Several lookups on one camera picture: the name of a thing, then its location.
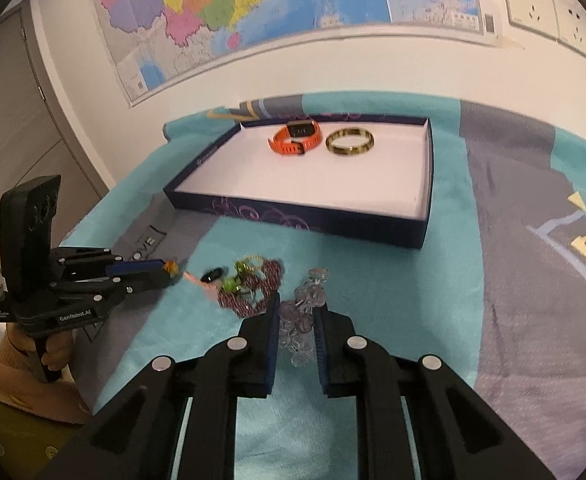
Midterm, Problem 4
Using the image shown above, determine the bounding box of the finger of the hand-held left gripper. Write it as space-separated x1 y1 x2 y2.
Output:
55 272 174 311
57 246 170 281

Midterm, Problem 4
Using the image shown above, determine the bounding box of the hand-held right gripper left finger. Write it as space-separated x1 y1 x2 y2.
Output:
38 292 281 480

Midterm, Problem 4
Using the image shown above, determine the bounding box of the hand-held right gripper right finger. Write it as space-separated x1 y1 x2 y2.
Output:
312 300 559 480

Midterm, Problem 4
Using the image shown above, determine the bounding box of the pink pendant keyring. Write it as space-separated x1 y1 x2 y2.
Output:
183 271 219 298

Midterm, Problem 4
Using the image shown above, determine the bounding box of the clear crystal bead bracelet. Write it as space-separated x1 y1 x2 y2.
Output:
278 267 331 368

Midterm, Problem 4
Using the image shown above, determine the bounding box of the purple bead bracelet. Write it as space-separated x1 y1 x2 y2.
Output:
217 255 286 318

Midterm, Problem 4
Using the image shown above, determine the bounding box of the green pendant black cord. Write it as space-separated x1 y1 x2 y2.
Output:
219 272 249 295

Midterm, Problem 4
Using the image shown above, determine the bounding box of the navy box tray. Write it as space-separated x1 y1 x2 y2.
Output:
163 116 434 250

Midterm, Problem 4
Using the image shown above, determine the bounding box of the person's left forearm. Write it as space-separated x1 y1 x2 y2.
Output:
0 335 92 426

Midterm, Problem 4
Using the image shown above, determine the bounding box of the person's left hand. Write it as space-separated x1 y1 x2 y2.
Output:
5 324 75 380

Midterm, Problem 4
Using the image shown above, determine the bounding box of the grey wooden door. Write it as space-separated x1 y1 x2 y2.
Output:
0 10 114 301

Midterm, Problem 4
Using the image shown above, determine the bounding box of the teal grey printed blanket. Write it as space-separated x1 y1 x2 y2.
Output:
63 91 586 480

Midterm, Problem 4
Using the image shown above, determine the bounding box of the orange smartwatch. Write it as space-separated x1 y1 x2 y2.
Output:
267 119 322 157

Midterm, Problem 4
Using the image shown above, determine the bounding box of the gold patterned bangle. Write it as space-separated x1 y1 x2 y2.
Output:
325 127 375 157

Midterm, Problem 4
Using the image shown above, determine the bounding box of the olive dotted cloth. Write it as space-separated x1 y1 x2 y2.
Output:
0 390 96 480

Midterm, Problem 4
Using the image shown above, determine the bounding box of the colourful wall map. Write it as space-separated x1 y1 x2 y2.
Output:
87 0 496 107

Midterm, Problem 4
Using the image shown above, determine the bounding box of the white wall socket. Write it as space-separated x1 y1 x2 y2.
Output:
500 0 559 41
552 0 586 63

